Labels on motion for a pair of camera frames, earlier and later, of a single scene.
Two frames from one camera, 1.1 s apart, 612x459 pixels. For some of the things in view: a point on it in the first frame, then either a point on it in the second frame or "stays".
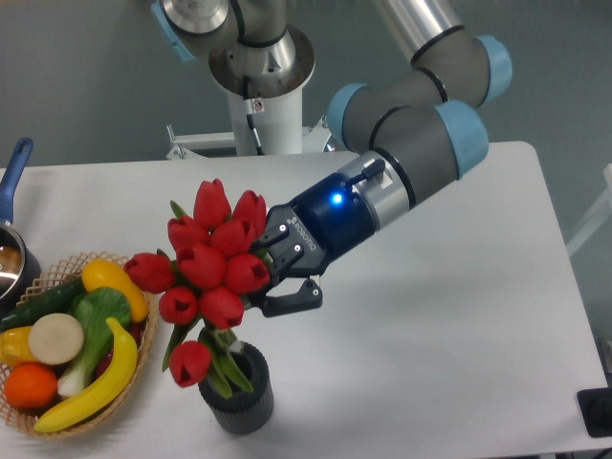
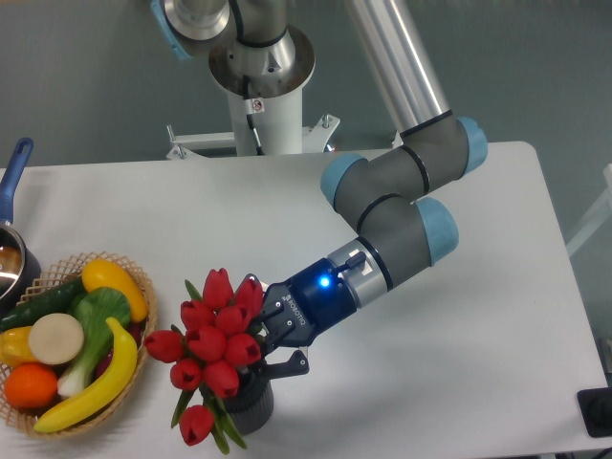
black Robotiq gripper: x=314 y=229 to x=294 y=310
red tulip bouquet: x=214 y=260 to x=217 y=337
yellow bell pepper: x=14 y=346 stays
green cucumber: x=56 y=300 stays
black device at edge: x=596 y=408 stays
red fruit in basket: x=135 y=330 stays
